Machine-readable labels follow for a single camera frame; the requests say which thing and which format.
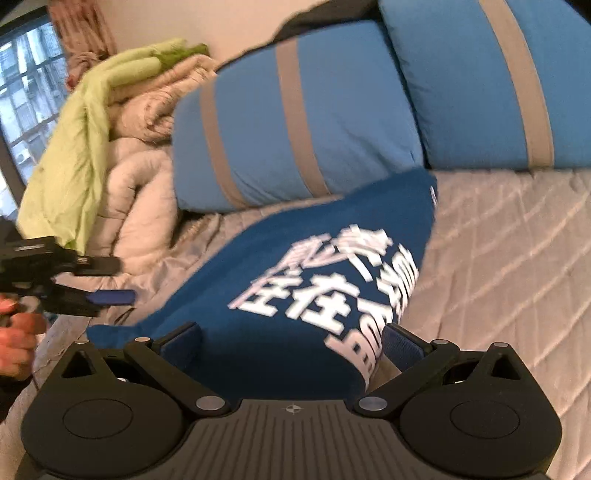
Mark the person's left hand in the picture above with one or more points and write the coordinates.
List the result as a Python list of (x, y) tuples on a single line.
[(16, 337)]

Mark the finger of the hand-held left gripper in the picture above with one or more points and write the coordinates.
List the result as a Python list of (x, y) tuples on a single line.
[(113, 297), (99, 265)]

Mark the blue grey-striped pillow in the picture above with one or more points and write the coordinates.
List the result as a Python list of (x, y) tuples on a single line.
[(295, 120), (461, 78)]

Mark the patterned curtain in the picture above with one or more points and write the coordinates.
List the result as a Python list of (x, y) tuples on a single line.
[(83, 41)]

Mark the white quilted comforter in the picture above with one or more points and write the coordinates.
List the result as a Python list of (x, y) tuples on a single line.
[(138, 184)]

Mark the blue printed sweatshirt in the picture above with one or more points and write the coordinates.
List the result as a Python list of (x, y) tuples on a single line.
[(277, 286)]

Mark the black cloth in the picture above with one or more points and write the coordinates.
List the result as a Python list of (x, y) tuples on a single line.
[(323, 25)]

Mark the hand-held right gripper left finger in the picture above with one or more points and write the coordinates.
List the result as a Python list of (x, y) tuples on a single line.
[(182, 345)]

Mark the window with dark frame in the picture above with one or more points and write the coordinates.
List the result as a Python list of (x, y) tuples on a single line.
[(27, 92)]

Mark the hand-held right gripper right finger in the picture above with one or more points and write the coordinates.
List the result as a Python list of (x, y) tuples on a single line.
[(400, 345)]

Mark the light green blanket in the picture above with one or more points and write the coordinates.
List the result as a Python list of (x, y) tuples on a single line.
[(78, 138)]

